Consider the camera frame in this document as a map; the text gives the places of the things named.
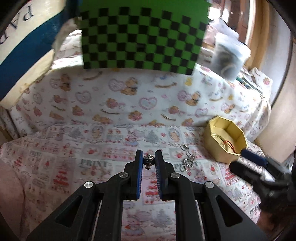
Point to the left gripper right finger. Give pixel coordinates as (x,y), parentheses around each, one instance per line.
(203,211)

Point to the gold octagonal box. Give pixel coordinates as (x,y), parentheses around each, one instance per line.
(224,140)

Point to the person's right hand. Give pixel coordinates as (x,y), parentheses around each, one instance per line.
(271,224)

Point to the baby bear print cloth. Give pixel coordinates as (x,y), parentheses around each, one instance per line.
(71,94)

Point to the christmas print cloth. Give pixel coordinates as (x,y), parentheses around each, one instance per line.
(40,171)

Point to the wooden window frame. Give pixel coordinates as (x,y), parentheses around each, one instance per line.
(250,19)

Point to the striped Paris bag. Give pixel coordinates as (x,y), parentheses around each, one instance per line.
(30,43)

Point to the small dark pendant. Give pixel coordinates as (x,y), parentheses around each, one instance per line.
(148,161)

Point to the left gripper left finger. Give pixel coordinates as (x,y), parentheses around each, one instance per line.
(94,211)

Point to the clear plastic lidded tub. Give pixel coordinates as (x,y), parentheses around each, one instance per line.
(228,57)

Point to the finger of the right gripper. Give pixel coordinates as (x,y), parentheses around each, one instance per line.
(251,177)
(256,158)

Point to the green black checkered box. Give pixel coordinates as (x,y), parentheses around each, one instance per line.
(153,35)

